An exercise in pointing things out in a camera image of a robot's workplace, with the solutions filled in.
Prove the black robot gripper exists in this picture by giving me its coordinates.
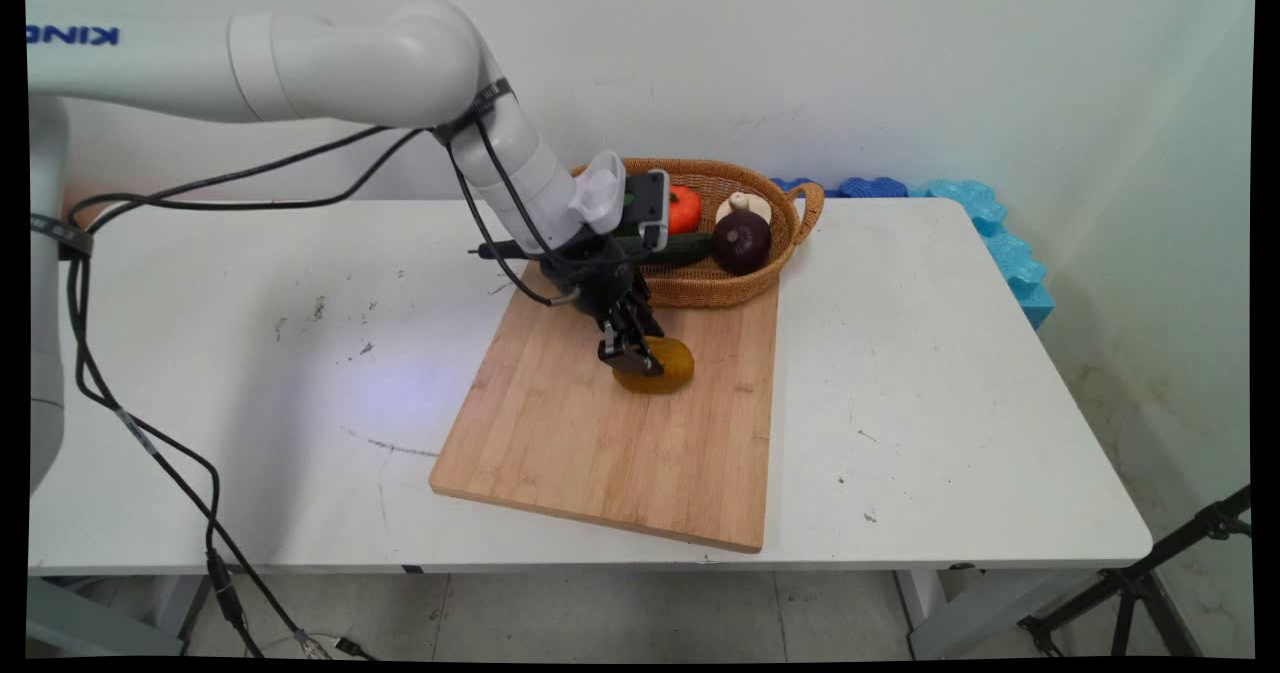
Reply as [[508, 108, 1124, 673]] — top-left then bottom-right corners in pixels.
[[568, 236, 666, 375]]

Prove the yellow-brown potato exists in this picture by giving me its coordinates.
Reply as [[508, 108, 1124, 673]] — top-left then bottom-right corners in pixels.
[[612, 336, 695, 395]]

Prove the wooden cutting board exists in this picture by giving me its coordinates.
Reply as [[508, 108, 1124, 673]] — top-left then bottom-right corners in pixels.
[[430, 258, 781, 554]]

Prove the long dark green cucumber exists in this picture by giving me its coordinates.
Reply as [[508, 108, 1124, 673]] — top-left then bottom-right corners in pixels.
[[468, 233, 717, 267]]

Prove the orange tomato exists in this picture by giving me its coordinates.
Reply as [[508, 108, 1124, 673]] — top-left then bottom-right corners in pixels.
[[667, 185, 703, 236]]

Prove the white garlic bulb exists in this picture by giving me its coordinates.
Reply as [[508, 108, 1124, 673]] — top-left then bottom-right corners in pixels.
[[715, 191, 774, 226]]

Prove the light blue foam mat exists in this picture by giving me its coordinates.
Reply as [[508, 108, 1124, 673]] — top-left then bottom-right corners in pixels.
[[925, 179, 1056, 331]]

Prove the black tripod stand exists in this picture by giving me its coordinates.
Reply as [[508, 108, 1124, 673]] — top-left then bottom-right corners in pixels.
[[1018, 486, 1253, 659]]

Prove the woven wicker basket with handles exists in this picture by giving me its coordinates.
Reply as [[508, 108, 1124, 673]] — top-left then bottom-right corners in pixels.
[[570, 158, 827, 309]]

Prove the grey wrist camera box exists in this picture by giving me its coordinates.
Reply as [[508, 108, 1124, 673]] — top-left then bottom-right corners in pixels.
[[624, 169, 671, 252]]

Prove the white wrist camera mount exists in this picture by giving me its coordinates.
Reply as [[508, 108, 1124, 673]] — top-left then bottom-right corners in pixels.
[[573, 150, 628, 235]]

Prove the thin grey floor cable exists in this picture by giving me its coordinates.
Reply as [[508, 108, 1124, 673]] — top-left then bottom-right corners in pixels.
[[290, 633, 381, 660]]

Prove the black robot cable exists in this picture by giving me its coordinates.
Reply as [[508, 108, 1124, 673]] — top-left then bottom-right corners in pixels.
[[60, 78, 601, 660]]

